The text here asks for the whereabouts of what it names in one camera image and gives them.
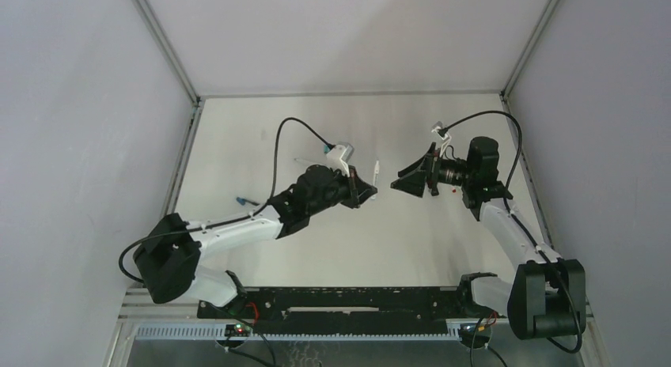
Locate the blue black pen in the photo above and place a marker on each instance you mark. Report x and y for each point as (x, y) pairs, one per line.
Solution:
(246, 202)

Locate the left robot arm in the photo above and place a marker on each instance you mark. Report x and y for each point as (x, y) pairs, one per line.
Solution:
(170, 259)

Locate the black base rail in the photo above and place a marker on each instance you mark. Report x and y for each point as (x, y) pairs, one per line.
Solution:
(359, 311)

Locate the aluminium frame rails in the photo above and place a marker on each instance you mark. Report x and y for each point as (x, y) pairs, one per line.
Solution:
(187, 332)

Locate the small circuit board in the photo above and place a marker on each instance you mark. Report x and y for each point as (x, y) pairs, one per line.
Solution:
(237, 330)

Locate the white pen teal end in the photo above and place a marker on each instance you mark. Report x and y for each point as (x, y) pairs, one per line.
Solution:
(306, 162)

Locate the white pen blue end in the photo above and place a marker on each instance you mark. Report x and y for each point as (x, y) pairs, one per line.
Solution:
(375, 178)

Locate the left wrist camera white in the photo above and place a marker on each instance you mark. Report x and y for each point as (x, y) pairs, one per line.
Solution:
(338, 156)

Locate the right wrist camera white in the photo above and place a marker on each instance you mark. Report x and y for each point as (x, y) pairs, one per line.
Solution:
(440, 130)

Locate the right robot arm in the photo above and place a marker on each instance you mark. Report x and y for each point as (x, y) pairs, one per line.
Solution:
(547, 297)

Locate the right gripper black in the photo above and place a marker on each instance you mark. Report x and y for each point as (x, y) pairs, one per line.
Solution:
(431, 172)

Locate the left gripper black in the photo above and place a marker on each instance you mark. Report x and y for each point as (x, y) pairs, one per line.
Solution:
(353, 189)

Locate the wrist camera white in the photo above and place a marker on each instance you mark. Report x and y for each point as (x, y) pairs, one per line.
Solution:
(440, 130)
(338, 156)

